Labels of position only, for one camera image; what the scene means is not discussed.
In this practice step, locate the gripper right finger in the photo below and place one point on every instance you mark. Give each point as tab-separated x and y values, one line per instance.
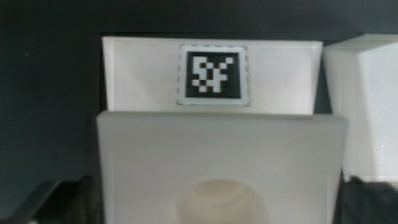
367	203

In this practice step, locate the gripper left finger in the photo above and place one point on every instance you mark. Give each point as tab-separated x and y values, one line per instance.
60	203

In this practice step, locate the white lamp base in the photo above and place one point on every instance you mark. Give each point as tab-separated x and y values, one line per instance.
222	154

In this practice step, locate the white right wall block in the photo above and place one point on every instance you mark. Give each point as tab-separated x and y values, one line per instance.
362	67

